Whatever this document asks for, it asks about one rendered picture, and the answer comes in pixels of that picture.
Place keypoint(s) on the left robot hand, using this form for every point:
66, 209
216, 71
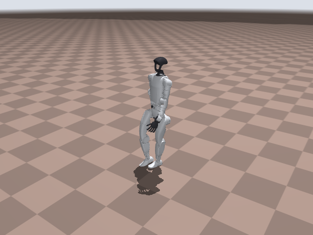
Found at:
153, 126

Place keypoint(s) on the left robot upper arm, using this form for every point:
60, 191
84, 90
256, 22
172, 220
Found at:
166, 92

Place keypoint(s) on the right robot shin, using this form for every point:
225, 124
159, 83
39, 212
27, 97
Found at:
145, 148

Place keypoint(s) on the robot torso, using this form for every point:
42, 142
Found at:
156, 92

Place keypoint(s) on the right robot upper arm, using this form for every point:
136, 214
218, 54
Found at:
149, 77

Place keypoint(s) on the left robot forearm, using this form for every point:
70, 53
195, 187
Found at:
162, 110

